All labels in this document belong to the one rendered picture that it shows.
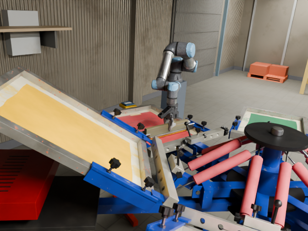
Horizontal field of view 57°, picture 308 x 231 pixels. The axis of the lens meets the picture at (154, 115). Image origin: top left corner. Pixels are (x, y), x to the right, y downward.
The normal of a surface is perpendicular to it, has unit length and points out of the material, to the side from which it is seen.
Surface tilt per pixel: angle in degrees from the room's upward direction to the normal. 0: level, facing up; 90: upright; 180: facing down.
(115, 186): 90
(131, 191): 90
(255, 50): 90
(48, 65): 90
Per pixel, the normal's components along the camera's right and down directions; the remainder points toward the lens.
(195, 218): -0.32, -0.24
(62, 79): 0.81, 0.25
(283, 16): -0.58, 0.25
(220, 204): 0.11, 0.36
